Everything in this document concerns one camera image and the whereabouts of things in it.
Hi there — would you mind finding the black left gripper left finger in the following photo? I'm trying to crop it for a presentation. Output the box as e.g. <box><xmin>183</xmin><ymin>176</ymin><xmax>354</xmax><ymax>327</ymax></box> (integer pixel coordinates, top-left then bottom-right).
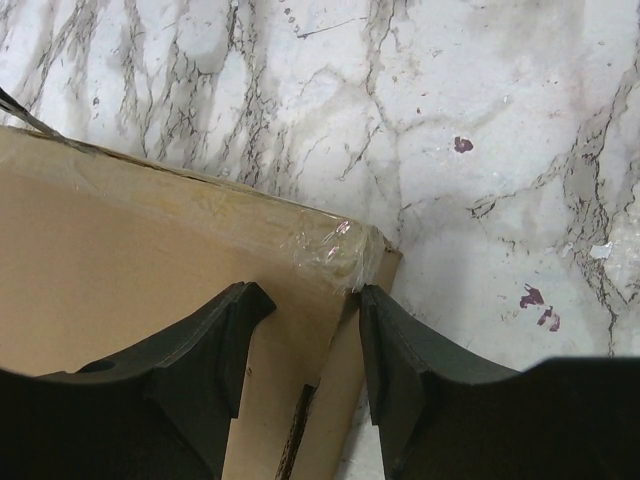
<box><xmin>1</xmin><ymin>282</ymin><xmax>275</xmax><ymax>479</ymax></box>

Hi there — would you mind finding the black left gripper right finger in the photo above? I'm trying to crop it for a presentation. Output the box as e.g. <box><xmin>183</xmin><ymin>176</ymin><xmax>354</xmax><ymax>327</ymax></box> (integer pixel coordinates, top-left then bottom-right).
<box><xmin>359</xmin><ymin>285</ymin><xmax>639</xmax><ymax>479</ymax></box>

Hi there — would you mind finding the brown cardboard express box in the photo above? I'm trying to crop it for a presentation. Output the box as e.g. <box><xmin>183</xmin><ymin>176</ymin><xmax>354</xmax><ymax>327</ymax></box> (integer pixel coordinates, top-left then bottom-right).
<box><xmin>1</xmin><ymin>127</ymin><xmax>400</xmax><ymax>479</ymax></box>

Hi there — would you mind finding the red black utility knife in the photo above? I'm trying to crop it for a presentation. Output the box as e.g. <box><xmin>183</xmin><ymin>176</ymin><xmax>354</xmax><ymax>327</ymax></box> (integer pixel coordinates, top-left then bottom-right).
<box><xmin>0</xmin><ymin>88</ymin><xmax>100</xmax><ymax>155</ymax></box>

